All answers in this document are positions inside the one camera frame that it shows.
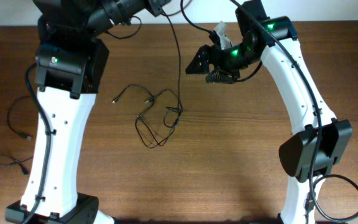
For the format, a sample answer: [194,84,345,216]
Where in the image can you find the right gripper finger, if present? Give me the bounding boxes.
[185,45,211,75]
[205,68,240,84]

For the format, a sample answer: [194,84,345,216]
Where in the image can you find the black usb cable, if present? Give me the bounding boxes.
[0,95,34,177]
[134,88,181,149]

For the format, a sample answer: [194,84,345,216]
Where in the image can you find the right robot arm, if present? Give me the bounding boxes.
[186,1,352,223]

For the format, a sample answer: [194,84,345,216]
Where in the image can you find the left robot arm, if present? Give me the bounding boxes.
[5,0,164,223]

